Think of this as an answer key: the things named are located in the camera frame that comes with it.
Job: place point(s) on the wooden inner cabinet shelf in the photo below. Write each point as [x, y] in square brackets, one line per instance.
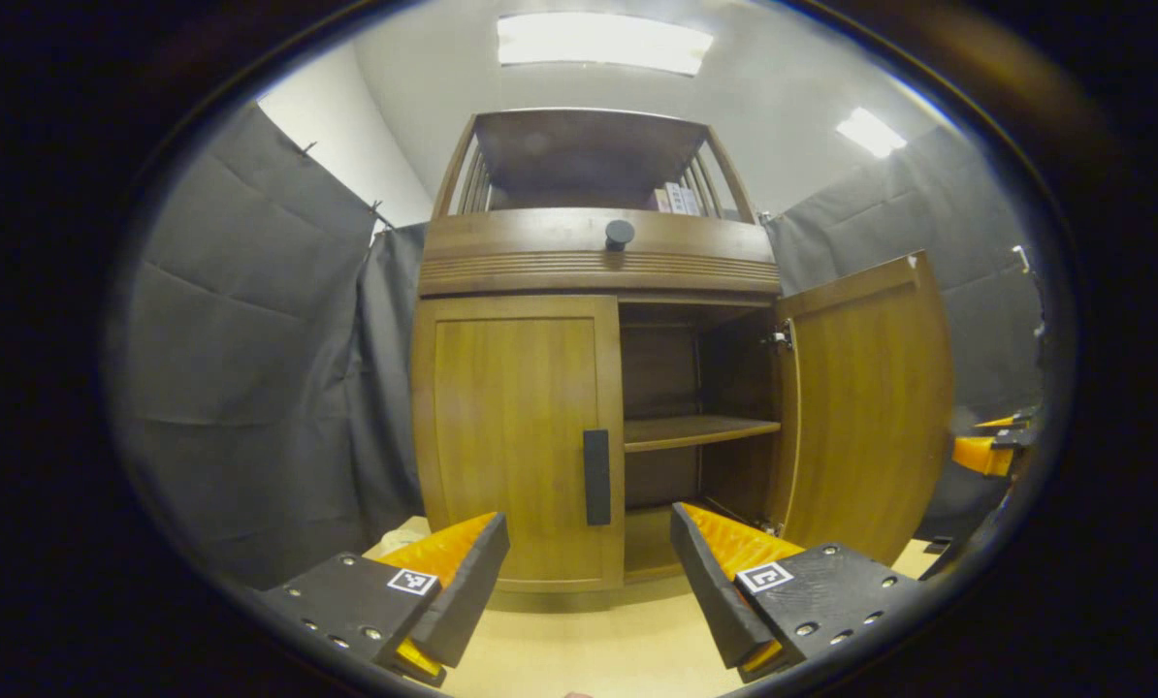
[695, 431]

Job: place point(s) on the metal lower door hinge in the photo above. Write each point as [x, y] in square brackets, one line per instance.
[769, 527]

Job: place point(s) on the wooden double-door shoe cabinet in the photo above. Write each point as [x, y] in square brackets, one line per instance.
[579, 155]

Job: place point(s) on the metal upper door hinge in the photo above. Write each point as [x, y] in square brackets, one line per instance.
[781, 337]

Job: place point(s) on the small ceiling light panel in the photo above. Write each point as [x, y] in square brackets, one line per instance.
[870, 133]

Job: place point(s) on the metal door hinge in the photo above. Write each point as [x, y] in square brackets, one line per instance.
[769, 527]
[781, 337]

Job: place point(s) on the black backdrop cloth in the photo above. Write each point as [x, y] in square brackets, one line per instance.
[249, 388]

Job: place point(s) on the tall white shelf book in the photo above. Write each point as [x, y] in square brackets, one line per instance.
[676, 199]

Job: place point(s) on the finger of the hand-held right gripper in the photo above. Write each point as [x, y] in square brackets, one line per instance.
[981, 456]
[1011, 424]

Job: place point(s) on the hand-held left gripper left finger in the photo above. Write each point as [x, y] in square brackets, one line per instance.
[463, 591]

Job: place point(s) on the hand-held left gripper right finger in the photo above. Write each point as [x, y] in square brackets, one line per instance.
[710, 591]

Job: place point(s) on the black round drawer knob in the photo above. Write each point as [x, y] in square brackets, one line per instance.
[620, 234]

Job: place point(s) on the wooden cabinet door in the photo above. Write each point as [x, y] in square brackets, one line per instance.
[511, 436]
[870, 407]

